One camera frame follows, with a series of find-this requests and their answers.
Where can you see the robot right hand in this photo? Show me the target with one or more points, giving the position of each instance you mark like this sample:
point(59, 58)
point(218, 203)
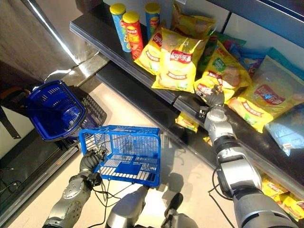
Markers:
point(215, 97)

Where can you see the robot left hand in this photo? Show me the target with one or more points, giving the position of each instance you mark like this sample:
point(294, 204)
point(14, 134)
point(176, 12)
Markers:
point(89, 160)

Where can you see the light blue plastic shopping basket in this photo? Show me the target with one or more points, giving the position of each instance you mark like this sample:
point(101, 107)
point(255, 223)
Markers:
point(133, 152)

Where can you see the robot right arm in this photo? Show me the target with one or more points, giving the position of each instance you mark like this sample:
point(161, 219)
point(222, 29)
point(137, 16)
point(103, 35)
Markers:
point(237, 171)

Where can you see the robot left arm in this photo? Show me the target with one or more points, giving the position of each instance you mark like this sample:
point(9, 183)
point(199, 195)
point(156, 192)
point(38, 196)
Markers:
point(71, 202)

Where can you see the black plastic shopping basket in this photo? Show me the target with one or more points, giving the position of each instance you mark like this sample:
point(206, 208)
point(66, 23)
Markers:
point(93, 111)

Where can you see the dark blue plastic shopping basket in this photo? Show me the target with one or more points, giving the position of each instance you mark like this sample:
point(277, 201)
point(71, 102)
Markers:
point(54, 114)

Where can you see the small yellow chips bag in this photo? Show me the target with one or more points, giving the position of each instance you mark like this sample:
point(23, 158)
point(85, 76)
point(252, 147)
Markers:
point(187, 122)
point(292, 205)
point(208, 141)
point(273, 187)

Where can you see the green snack bag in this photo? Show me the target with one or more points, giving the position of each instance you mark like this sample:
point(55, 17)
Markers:
point(210, 51)

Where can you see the large yellow Lay's chips bag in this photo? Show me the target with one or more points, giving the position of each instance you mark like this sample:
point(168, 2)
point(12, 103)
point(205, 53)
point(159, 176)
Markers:
point(268, 97)

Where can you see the black low platform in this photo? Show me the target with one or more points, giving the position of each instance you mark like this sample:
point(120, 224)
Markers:
point(28, 164)

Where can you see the robot left leg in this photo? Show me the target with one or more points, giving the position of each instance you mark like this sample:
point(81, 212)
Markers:
point(129, 209)

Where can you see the robot leg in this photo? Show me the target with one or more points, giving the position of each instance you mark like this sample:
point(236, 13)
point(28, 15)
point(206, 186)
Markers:
point(129, 209)
point(177, 213)

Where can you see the light blue snack bag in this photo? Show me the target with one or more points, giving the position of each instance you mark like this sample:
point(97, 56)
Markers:
point(288, 130)

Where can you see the teal snack bag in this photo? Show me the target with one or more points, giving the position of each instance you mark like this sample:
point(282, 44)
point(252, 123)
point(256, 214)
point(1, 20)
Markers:
point(288, 63)

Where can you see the blue chips can, yellow print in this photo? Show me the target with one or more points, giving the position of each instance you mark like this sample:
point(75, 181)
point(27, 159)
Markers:
point(152, 21)

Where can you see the red chips can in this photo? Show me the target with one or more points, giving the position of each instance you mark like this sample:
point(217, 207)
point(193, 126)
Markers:
point(134, 35)

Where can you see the robot right leg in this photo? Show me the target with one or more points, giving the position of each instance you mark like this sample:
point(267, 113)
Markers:
point(177, 213)

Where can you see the blue chips can, green print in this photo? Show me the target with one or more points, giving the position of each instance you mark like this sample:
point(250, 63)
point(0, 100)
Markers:
point(120, 28)

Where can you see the stainless steel cabinet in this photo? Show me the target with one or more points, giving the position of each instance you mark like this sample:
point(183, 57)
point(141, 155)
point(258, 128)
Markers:
point(47, 35)

